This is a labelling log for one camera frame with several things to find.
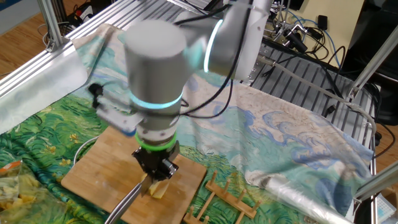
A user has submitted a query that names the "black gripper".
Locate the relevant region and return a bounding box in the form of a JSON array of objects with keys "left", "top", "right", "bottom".
[{"left": 132, "top": 147, "right": 180, "bottom": 182}]

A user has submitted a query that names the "steel cleaver knife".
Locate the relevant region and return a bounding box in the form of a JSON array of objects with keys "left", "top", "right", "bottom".
[{"left": 104, "top": 140, "right": 181, "bottom": 224}]

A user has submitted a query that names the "yellow potato half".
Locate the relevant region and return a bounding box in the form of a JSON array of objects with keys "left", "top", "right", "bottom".
[{"left": 148, "top": 179, "right": 170, "bottom": 200}]

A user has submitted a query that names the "wooden cutting board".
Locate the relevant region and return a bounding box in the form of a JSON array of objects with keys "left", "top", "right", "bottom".
[{"left": 61, "top": 126, "right": 208, "bottom": 224}]

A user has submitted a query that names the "wooden peg rack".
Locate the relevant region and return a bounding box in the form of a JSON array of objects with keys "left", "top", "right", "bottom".
[{"left": 182, "top": 169, "right": 262, "bottom": 224}]

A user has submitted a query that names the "painted landscape tablecloth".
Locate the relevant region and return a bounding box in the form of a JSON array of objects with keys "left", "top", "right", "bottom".
[{"left": 0, "top": 23, "right": 374, "bottom": 224}]

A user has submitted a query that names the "bag of chopped potato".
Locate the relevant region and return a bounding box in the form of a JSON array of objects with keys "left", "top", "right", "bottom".
[{"left": 0, "top": 160, "right": 68, "bottom": 224}]

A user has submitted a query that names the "clear plastic wrap roll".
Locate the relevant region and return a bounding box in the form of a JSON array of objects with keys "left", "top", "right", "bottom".
[{"left": 262, "top": 175, "right": 355, "bottom": 224}]

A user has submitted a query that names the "black power adapter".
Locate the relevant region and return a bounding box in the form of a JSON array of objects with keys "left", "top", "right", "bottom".
[{"left": 317, "top": 14, "right": 329, "bottom": 31}]

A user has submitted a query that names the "white grid tray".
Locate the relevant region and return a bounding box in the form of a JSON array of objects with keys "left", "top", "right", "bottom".
[{"left": 374, "top": 193, "right": 398, "bottom": 224}]

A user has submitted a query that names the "large black case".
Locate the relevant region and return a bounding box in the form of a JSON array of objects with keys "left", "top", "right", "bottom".
[{"left": 340, "top": 0, "right": 398, "bottom": 127}]

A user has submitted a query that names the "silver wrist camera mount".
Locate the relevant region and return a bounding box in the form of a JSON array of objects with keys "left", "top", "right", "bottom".
[{"left": 93, "top": 99, "right": 144, "bottom": 138}]

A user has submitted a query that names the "thin black cable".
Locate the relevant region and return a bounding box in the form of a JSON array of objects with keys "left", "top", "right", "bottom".
[{"left": 182, "top": 79, "right": 234, "bottom": 119}]

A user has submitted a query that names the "thick black cable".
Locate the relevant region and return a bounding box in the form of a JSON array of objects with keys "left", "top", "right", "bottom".
[{"left": 88, "top": 2, "right": 249, "bottom": 121}]

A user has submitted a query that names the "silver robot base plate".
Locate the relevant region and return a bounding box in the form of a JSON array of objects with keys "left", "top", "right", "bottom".
[{"left": 247, "top": 58, "right": 265, "bottom": 83}]

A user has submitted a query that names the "grey hose metal connector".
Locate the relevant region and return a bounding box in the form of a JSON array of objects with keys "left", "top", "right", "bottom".
[{"left": 254, "top": 52, "right": 377, "bottom": 139}]

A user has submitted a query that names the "power strip red switch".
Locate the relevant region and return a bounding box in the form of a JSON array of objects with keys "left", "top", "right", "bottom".
[{"left": 70, "top": 2, "right": 94, "bottom": 27}]

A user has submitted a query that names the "aluminium frame post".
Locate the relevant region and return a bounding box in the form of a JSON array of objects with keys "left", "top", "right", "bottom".
[
  {"left": 346, "top": 24, "right": 398, "bottom": 100},
  {"left": 353, "top": 161, "right": 398, "bottom": 203},
  {"left": 37, "top": 0, "right": 68, "bottom": 53}
]

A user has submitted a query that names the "black clamp mount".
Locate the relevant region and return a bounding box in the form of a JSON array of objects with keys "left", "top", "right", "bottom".
[{"left": 273, "top": 23, "right": 308, "bottom": 54}]

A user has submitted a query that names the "blue cable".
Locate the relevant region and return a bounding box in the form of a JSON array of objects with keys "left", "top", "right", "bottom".
[{"left": 284, "top": 11, "right": 343, "bottom": 68}]

